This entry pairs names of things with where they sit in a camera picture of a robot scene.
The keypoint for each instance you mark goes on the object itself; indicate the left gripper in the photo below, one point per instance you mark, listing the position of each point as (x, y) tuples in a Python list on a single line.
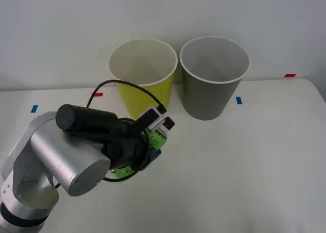
[(124, 149)]

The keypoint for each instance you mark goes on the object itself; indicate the green label plastic bottle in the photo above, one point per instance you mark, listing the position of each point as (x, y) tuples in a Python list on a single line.
[(156, 139)]

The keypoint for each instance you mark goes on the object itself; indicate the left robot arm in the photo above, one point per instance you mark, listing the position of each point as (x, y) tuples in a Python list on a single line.
[(63, 156)]

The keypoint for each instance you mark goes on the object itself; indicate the yellow-green plastic bin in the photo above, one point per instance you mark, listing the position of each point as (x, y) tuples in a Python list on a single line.
[(164, 89)]

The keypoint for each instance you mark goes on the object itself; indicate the grey plastic bin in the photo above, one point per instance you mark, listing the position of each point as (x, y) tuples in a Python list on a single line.
[(206, 98)]

